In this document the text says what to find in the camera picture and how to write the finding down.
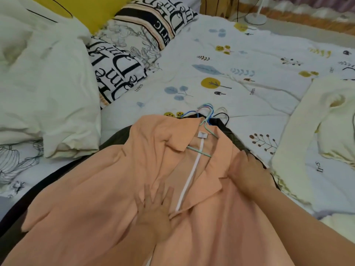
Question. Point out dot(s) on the person's right hand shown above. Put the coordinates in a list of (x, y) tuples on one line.
[(251, 175)]

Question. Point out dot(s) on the person's left hand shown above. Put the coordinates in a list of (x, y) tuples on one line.
[(155, 216)]

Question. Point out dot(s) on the teal hanger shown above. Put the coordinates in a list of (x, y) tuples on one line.
[(210, 132)]

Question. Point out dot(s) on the black white printed pillow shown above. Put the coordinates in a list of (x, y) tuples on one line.
[(155, 19), (116, 69)]

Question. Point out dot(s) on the yellow black bed headboard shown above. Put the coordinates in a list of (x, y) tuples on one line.
[(91, 11)]

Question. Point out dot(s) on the white plastic hanger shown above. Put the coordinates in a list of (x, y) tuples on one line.
[(222, 108)]

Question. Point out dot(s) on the person's right forearm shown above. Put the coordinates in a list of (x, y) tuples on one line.
[(305, 232)]

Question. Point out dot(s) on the cream lace-up knit sweater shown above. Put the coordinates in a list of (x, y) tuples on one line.
[(294, 152)]

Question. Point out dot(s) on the blue plastic hanger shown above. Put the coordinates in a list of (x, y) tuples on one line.
[(191, 112)]

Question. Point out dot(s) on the peach blazer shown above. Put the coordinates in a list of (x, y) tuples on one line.
[(97, 191)]

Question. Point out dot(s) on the white standing fan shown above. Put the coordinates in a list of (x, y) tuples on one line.
[(255, 19)]

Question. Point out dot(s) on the cream padded jacket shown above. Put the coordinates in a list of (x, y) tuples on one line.
[(50, 94)]

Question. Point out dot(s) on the person's left forearm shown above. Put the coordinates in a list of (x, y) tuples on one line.
[(127, 252)]

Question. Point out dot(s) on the black leather jacket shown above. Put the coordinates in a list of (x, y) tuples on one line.
[(41, 188)]

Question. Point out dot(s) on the purple curtain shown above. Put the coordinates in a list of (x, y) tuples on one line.
[(319, 11)]

